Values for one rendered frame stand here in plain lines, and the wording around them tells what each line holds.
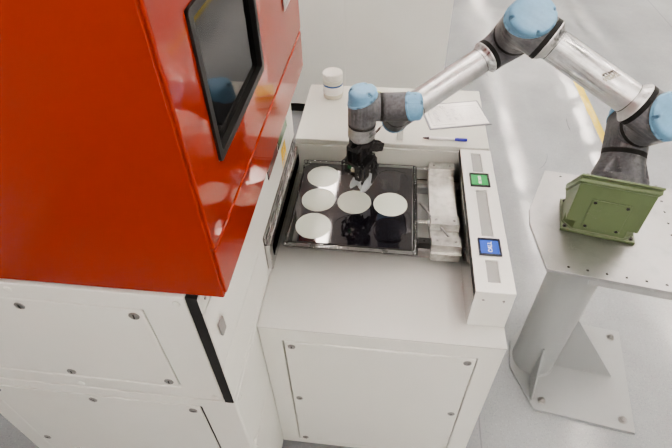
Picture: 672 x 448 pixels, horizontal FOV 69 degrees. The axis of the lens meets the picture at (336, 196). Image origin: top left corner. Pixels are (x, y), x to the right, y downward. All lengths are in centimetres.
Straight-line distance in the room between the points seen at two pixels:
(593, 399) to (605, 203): 97
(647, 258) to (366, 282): 80
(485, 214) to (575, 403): 107
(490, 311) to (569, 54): 68
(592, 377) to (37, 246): 203
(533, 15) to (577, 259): 68
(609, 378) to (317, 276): 139
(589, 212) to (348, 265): 71
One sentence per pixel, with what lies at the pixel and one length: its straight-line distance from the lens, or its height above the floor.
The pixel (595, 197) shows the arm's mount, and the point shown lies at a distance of 155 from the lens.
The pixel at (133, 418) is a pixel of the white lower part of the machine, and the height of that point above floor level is 67.
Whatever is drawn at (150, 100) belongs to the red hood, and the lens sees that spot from 62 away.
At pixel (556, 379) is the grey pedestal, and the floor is 1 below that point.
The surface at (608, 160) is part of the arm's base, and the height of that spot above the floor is 104.
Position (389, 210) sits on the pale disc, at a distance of 145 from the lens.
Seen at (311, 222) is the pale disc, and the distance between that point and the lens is 142.
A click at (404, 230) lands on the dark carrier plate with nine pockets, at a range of 140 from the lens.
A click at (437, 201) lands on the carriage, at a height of 88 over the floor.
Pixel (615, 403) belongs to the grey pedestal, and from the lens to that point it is 233.
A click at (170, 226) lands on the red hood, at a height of 140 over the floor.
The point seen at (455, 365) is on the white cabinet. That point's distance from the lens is 138.
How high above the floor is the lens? 192
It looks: 43 degrees down
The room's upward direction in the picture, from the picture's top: 2 degrees counter-clockwise
